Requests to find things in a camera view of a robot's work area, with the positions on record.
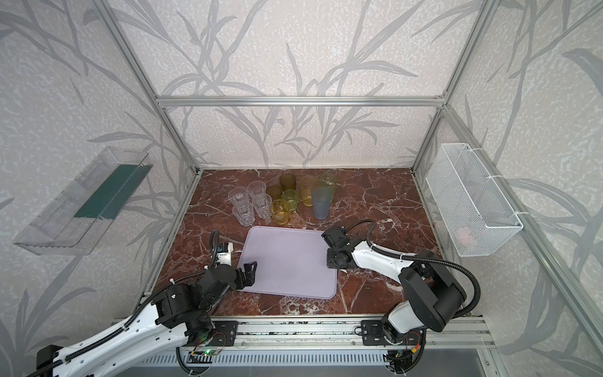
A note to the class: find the clear acrylic wall shelf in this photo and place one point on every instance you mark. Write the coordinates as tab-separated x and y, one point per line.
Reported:
56	231

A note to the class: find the amber dotted glass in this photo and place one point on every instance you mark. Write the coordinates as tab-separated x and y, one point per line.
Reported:
288	181
274	191

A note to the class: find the yellow short glass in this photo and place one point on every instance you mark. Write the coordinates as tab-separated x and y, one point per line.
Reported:
280	213

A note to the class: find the green sheet in shelf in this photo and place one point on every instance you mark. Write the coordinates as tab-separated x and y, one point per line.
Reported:
113	194

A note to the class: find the white wire mesh basket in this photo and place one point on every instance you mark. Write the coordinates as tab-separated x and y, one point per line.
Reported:
468	196

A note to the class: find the amber dotted glass front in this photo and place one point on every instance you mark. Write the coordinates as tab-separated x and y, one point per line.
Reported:
274	191

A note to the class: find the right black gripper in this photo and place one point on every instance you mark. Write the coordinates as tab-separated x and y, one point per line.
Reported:
335	250

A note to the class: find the green short glass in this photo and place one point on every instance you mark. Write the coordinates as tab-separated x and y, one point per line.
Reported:
291	199

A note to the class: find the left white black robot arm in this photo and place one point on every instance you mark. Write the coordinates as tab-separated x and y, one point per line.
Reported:
176	316

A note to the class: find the pink object in basket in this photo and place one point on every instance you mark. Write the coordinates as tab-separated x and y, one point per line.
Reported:
465	237

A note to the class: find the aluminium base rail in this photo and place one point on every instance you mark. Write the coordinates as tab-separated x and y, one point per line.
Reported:
339	332

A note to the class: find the tall blue frosted glass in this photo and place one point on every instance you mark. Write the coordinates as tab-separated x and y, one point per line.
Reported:
321	202

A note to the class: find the tall green glass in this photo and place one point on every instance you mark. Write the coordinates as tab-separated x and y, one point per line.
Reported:
329	180

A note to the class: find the amber dotted glass rear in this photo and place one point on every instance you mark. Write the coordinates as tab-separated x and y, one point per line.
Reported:
288	181

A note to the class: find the lilac plastic tray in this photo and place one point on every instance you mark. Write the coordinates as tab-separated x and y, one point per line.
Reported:
291	262

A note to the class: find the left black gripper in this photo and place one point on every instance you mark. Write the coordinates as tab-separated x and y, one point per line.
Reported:
242	278

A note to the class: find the clear faceted glass front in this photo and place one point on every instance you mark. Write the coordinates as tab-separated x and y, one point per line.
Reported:
244	213

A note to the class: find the clear faceted glass middle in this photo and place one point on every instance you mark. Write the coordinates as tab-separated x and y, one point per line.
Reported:
262	205

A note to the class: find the horizontal aluminium frame bar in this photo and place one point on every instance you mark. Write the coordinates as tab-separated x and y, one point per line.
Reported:
292	101

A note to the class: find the clear faceted glass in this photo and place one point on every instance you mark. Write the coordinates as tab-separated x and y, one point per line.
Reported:
262	205
244	213

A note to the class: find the tall yellow glass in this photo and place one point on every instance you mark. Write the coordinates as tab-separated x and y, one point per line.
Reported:
306	184

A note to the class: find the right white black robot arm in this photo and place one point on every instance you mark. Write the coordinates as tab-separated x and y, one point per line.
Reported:
436	292

